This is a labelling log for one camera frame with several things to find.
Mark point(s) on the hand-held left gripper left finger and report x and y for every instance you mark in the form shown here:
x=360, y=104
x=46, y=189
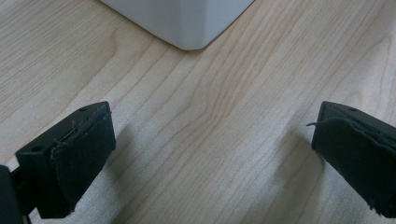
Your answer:
x=67, y=155

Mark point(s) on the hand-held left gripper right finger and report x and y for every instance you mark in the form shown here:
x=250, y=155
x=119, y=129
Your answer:
x=358, y=155

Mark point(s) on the white plastic box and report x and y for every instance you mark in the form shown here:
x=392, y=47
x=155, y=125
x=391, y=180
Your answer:
x=183, y=18

